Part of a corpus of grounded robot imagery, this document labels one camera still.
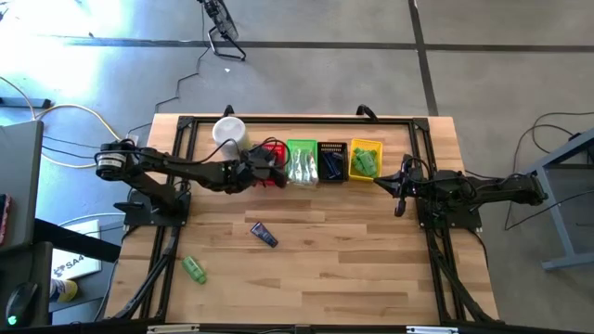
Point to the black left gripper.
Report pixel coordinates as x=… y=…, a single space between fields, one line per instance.
x=262 y=169

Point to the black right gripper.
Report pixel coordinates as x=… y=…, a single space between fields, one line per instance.
x=410 y=188

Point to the red toothbrush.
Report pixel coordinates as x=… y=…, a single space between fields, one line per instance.
x=312 y=167

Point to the dark blue shave tube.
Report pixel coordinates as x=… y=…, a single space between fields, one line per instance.
x=264 y=235

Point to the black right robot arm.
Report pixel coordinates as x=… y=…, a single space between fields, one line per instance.
x=492 y=190

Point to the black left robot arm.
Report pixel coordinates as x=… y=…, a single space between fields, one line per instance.
x=176 y=169

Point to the red plastic basket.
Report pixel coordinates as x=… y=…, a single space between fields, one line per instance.
x=278 y=150

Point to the yellow plastic basket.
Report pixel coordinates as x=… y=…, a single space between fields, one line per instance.
x=378 y=148

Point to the green plastic basket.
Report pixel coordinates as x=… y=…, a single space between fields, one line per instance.
x=301 y=144

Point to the black plastic basket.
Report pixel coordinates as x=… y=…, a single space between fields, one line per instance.
x=331 y=146

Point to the white green wipes canister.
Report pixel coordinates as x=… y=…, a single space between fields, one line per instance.
x=227 y=132

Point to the power strip with yellow plug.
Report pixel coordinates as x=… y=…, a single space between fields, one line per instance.
x=132 y=138

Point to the black floor fan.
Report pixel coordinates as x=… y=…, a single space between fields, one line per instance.
x=223 y=21

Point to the grey metal table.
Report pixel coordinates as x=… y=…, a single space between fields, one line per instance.
x=571 y=262

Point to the black desk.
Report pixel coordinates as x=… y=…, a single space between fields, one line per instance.
x=69 y=239

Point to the white printed box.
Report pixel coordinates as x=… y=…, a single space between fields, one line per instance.
x=76 y=266

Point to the yellow white cup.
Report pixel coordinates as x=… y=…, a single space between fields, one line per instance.
x=67 y=291

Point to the grey computer case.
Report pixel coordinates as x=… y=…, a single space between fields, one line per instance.
x=21 y=185

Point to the grey floor power strip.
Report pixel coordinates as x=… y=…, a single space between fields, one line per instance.
x=28 y=102

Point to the black computer mouse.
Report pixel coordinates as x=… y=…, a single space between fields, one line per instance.
x=21 y=304

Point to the black aluminium table frame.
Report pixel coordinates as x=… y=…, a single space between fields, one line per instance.
x=301 y=119

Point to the silver aluminium bracket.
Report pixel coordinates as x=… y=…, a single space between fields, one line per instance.
x=431 y=330
x=174 y=329

